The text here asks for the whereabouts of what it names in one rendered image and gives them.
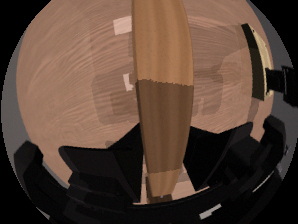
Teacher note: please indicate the brown wooden post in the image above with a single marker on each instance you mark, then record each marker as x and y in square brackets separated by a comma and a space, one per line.
[150, 199]

